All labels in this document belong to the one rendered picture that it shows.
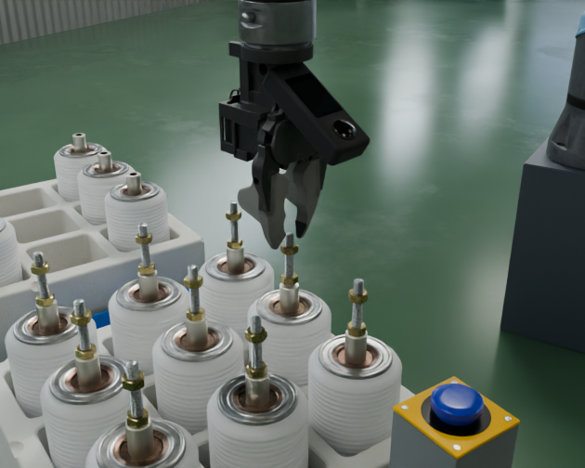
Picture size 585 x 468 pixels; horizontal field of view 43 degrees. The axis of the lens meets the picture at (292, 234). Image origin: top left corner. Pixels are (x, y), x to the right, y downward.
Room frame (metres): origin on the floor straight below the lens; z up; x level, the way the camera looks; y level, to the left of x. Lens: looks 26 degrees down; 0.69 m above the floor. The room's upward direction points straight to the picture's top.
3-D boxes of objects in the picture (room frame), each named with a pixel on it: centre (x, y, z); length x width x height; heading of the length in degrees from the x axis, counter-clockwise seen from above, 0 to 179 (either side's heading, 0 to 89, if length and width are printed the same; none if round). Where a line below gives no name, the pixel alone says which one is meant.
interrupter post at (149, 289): (0.75, 0.17, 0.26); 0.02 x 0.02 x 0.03
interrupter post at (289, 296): (0.72, 0.00, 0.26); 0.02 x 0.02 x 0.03
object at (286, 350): (0.72, 0.00, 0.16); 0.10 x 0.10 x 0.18
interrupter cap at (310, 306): (0.72, 0.00, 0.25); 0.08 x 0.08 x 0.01
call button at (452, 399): (0.46, -0.13, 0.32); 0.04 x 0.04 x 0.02
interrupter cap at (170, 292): (0.75, 0.17, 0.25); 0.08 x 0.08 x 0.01
